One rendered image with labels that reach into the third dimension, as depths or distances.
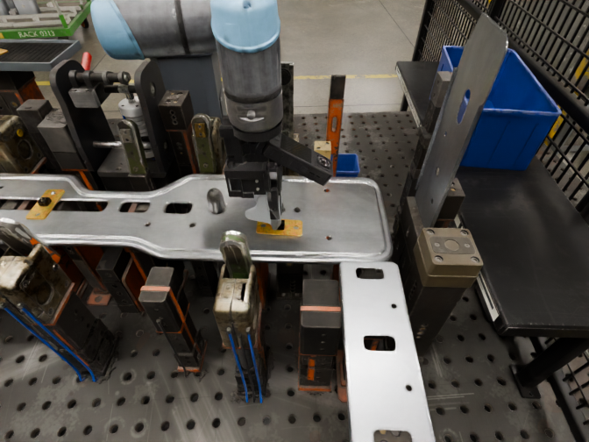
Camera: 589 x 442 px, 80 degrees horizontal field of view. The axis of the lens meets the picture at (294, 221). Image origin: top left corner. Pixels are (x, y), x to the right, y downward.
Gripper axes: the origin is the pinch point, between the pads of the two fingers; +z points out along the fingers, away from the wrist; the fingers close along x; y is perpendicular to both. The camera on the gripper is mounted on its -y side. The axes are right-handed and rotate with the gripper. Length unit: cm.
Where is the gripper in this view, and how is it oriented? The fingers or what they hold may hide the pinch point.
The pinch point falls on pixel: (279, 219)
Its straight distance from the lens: 63.6
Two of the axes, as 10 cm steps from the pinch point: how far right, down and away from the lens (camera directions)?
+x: -0.3, 7.2, -6.9
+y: -10.0, -0.1, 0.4
